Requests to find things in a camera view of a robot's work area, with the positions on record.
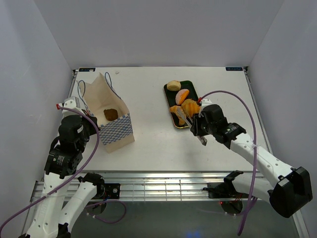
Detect dark green gold-rimmed tray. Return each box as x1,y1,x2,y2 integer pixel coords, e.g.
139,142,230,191
163,80,199,129

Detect large orange striped croissant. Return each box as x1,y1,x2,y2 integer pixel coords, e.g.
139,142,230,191
181,99,201,118

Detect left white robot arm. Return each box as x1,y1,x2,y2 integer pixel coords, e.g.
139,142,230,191
22,109,105,238

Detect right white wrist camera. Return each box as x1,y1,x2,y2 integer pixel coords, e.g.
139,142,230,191
197,98,212,110

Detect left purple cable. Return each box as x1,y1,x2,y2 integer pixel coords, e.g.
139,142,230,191
0,106,127,231

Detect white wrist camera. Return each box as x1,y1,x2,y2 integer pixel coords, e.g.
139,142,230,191
197,98,212,110
56,96,86,113

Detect small pale croissant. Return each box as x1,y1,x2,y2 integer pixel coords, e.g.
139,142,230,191
169,106,188,126

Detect metal serving tongs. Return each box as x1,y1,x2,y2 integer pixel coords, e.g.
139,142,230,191
177,107,208,146

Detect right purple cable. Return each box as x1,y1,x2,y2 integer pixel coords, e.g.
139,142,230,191
197,89,260,236

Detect pink sugared half bun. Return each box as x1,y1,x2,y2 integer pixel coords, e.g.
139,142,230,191
175,89,190,105

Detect brown chocolate swirl bread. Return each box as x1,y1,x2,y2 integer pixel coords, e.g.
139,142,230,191
104,109,118,121

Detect pale round bun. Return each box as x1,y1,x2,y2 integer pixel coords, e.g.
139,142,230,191
166,80,181,91

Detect blue checkered paper bag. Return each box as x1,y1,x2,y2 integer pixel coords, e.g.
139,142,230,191
77,72,135,153

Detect aluminium frame rail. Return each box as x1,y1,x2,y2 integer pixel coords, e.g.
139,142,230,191
29,66,310,238

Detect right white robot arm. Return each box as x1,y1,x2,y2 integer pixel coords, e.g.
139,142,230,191
191,99,313,218

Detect purple cable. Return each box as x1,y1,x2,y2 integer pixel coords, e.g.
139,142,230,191
0,106,127,231
197,89,260,236

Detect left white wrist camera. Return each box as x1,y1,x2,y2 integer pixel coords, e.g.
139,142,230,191
56,96,86,113

